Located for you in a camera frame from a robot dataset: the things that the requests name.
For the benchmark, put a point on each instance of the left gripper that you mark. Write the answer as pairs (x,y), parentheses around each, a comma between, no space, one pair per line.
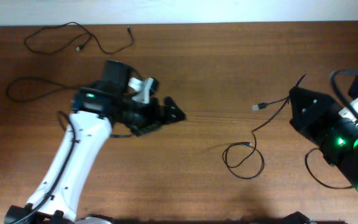
(153,120)

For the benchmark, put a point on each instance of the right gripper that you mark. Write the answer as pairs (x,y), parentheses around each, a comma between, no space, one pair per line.
(324,111)

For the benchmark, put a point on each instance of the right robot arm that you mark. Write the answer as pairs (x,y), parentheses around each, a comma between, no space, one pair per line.
(341,81)

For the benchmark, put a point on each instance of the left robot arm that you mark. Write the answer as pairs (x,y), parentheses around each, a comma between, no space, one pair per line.
(120,96)

